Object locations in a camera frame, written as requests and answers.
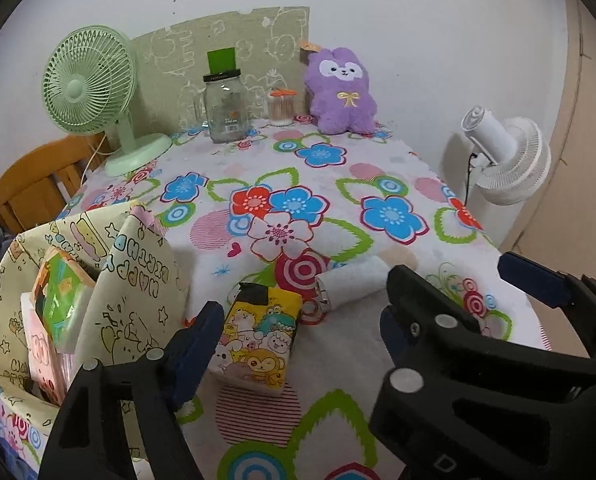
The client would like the purple plush bunny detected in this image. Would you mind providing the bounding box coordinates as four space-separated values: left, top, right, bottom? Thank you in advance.
300 40 377 136

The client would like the beige wooden door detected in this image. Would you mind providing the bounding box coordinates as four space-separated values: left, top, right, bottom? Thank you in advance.
500 0 596 301

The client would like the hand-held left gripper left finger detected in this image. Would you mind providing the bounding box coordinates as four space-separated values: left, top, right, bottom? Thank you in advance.
43 301 225 480

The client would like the wooden chair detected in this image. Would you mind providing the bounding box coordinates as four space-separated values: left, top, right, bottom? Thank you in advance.
0 132 114 236

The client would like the green desk fan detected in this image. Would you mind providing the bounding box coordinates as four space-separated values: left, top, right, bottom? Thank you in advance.
42 25 173 177

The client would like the green tissue packet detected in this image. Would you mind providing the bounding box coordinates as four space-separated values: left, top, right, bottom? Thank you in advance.
33 250 96 356

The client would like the cartoon print tissue packet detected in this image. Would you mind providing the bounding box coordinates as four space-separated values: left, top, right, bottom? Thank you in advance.
208 281 303 397

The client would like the glass jar with black lid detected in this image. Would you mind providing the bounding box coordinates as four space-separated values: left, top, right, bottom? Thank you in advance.
194 67 251 143

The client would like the black fan cable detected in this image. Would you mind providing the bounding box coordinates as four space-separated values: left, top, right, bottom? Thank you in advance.
465 152 478 206

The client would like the green cartoon print board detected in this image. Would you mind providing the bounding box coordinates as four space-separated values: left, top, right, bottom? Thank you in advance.
132 6 310 133

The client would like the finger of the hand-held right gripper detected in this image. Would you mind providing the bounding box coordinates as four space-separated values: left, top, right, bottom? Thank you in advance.
369 263 596 480
496 251 596 377

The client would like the white fan cable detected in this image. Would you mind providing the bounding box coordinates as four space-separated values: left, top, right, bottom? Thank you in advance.
80 135 104 181

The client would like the yellow cartoon fabric storage box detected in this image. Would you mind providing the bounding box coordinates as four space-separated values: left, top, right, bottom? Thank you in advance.
0 200 189 441

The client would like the pink floral tissue packet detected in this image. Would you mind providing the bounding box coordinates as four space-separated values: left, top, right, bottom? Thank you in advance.
25 310 71 406

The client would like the white standing fan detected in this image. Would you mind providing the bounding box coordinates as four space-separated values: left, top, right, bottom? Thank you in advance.
460 105 552 207

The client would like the grey white towel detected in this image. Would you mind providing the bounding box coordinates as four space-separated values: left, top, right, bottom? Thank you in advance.
314 255 386 312

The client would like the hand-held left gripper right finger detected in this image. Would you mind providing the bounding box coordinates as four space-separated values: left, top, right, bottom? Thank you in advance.
379 304 405 364

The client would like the small jar with orange lid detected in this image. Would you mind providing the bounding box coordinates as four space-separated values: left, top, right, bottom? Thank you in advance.
268 87 297 127

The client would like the floral tablecloth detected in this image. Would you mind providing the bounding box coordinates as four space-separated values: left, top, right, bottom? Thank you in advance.
0 119 553 480

